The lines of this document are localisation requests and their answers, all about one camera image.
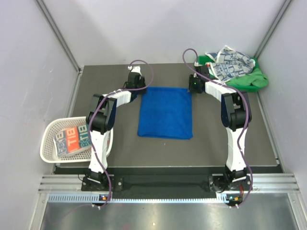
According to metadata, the colourful rabbit print towel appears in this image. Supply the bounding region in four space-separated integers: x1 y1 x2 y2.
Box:
53 124 91 158

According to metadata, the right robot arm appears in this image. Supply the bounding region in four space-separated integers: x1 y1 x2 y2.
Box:
188 62 252 190

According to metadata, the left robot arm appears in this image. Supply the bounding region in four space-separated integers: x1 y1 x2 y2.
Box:
85 66 146 190

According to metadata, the green plastic tray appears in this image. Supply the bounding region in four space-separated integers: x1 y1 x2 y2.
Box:
197 55 261 92

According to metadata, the white blue patterned towel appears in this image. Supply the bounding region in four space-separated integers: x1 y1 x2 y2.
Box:
205 46 256 83

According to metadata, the green towel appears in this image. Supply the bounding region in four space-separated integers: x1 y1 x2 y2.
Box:
226 68 269 92

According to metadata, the white perforated plastic basket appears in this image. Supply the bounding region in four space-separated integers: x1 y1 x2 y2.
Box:
39 116 114 164

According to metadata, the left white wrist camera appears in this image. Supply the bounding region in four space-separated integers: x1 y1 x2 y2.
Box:
128 65 142 75

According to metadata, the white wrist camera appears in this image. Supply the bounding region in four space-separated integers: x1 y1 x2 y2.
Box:
194 61 200 67
128 65 142 75

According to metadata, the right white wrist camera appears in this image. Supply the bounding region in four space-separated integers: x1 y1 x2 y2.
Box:
194 61 200 67

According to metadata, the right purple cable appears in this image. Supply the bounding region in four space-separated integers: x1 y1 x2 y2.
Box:
182 48 253 208

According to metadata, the purple cable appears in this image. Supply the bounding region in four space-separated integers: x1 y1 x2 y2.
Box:
182 48 253 208
87 59 154 208

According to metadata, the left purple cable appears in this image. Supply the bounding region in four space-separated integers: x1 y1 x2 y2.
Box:
87 59 154 208

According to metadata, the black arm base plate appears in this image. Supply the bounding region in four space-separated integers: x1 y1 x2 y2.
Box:
81 175 251 194

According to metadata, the grey slotted cable duct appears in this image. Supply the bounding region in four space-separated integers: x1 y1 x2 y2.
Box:
47 193 239 204

